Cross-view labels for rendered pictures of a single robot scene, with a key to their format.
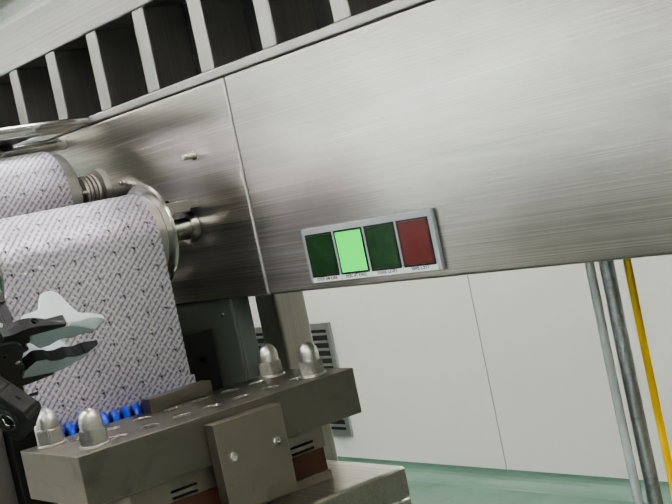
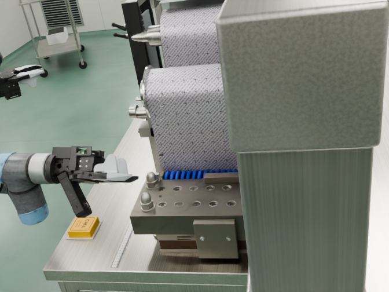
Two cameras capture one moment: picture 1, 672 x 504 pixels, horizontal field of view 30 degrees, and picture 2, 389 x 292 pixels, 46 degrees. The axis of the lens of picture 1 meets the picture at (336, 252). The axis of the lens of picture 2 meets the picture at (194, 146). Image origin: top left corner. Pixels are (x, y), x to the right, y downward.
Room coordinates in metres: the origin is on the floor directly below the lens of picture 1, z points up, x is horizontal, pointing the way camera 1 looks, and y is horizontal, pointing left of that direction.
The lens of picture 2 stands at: (0.95, -0.51, 1.71)
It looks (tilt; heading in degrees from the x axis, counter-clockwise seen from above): 29 degrees down; 51
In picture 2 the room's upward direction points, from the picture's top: 9 degrees counter-clockwise
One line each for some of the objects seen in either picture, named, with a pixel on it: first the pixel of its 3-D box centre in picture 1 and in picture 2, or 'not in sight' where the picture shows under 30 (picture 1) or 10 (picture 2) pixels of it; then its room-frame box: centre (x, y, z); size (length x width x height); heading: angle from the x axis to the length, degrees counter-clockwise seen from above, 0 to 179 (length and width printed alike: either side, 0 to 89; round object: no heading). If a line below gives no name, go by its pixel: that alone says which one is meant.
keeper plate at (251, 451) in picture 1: (253, 457); (216, 239); (1.50, 0.15, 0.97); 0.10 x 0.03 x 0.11; 127
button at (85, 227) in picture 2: not in sight; (83, 226); (1.34, 0.54, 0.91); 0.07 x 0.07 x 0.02; 37
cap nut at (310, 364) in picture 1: (309, 358); not in sight; (1.63, 0.06, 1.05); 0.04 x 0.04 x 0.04
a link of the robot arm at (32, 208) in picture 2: not in sight; (28, 198); (1.23, 0.55, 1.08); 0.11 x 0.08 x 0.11; 80
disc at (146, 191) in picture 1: (149, 236); not in sight; (1.77, 0.25, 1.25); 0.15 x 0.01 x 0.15; 37
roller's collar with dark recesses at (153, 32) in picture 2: not in sight; (159, 35); (1.80, 0.62, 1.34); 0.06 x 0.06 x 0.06; 37
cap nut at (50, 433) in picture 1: (48, 426); (151, 179); (1.50, 0.38, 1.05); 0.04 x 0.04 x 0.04
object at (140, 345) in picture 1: (99, 329); (196, 134); (1.64, 0.32, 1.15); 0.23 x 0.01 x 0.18; 127
